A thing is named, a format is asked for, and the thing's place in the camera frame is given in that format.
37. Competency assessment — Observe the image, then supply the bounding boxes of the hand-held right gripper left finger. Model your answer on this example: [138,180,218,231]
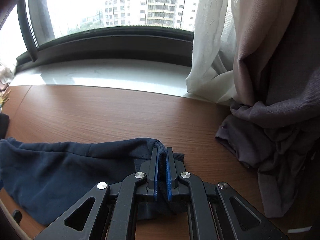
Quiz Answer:
[32,147,160,240]

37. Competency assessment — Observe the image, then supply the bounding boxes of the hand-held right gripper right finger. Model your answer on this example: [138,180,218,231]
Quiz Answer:
[166,147,290,240]

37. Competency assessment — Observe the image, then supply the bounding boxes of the navy blue pants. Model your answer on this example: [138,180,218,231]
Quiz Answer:
[0,137,187,227]

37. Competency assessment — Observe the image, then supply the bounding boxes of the white stone window sill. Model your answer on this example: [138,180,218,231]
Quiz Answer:
[10,59,233,105]

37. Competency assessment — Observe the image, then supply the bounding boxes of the white sheer curtain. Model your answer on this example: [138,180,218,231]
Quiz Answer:
[185,0,240,103]

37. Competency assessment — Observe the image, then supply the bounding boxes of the dark cloth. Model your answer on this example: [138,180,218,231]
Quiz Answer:
[0,114,10,137]

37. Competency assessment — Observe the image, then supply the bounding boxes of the yellow fringed woven blanket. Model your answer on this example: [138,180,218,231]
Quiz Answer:
[0,90,10,107]

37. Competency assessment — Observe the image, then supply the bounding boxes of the dark window frame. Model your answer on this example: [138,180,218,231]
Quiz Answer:
[16,0,195,73]

